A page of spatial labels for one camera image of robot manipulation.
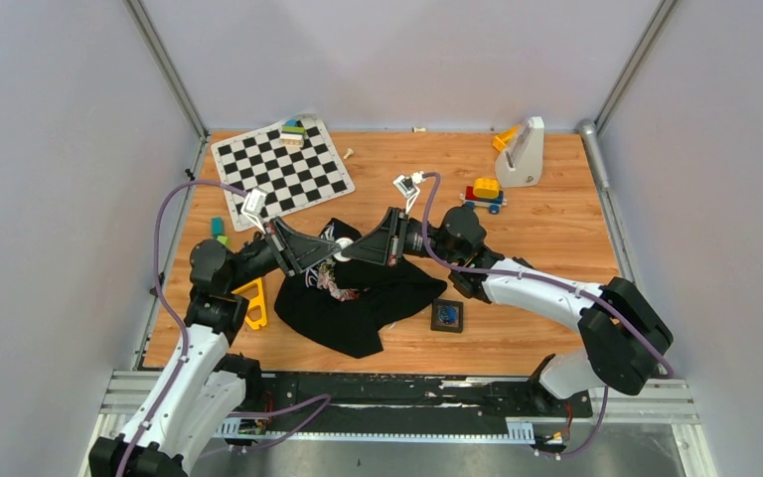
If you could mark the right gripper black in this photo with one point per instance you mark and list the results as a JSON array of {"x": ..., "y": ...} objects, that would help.
[{"x": 381, "y": 245}]

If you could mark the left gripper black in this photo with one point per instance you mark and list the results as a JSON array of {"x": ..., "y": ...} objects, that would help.
[{"x": 301, "y": 251}]

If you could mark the black printed t-shirt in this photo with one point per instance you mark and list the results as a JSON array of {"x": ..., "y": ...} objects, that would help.
[{"x": 342, "y": 305}]

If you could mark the black square frame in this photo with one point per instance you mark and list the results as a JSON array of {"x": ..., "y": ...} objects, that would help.
[{"x": 435, "y": 325}]

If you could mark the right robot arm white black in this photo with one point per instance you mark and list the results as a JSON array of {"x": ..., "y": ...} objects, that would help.
[{"x": 623, "y": 338}]

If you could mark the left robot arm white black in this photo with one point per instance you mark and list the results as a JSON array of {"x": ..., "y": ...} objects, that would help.
[{"x": 204, "y": 382}]

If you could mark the yellow triangular plastic tool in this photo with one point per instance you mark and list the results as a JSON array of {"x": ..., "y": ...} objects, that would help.
[{"x": 256, "y": 316}]

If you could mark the black white chessboard mat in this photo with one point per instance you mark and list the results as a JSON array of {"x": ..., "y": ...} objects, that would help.
[{"x": 294, "y": 177}]

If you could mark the teal toy block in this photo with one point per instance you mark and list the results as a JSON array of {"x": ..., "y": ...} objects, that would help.
[{"x": 217, "y": 227}]

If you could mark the toy car with yellow block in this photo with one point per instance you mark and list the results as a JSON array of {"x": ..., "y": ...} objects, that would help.
[{"x": 485, "y": 192}]

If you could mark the stacked coloured toy blocks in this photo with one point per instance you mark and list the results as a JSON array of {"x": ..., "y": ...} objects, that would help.
[{"x": 292, "y": 133}]

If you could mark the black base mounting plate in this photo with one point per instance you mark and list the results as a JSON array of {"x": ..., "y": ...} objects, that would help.
[{"x": 403, "y": 404}]

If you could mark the orange plastic piece behind stand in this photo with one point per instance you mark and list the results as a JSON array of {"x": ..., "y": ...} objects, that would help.
[{"x": 501, "y": 140}]

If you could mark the white angled plastic stand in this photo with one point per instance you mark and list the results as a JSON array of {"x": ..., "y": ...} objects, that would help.
[{"x": 521, "y": 163}]

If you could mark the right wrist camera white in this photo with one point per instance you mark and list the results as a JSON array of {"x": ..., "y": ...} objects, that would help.
[{"x": 408, "y": 186}]

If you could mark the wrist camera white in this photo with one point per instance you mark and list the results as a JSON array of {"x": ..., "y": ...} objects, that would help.
[
  {"x": 253, "y": 203},
  {"x": 408, "y": 186}
]

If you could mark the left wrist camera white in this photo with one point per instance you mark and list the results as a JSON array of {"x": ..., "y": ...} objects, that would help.
[{"x": 253, "y": 203}]

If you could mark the aluminium rail frame front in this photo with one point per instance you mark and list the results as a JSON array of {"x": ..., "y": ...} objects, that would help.
[{"x": 665, "y": 402}]

